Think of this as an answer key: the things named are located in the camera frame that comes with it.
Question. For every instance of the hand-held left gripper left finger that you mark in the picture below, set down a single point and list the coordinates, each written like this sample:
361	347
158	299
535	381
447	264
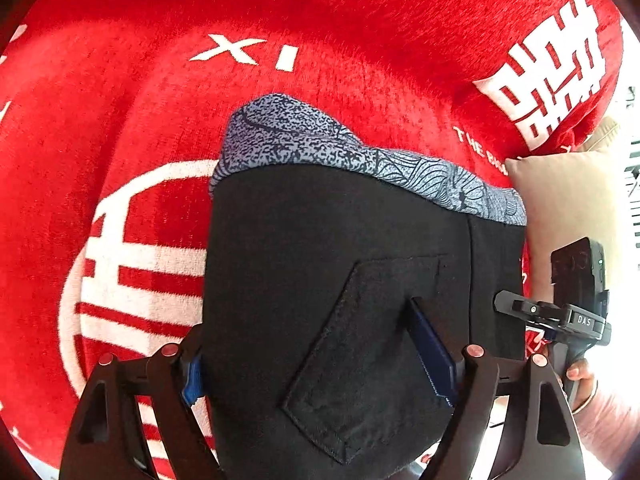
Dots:
192	380

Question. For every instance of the black pants with grey waistband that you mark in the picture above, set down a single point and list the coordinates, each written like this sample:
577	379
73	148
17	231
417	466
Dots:
310	280

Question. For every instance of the beige pillow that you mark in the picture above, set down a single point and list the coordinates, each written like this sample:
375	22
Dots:
565	200

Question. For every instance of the person's right hand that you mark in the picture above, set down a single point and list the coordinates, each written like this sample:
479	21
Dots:
580	372

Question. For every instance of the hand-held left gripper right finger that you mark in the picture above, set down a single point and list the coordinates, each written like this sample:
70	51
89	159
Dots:
432	355

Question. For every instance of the red printed blanket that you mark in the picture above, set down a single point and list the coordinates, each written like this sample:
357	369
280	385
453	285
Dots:
150	110

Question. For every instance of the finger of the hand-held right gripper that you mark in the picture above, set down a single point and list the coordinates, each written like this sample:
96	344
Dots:
530	308

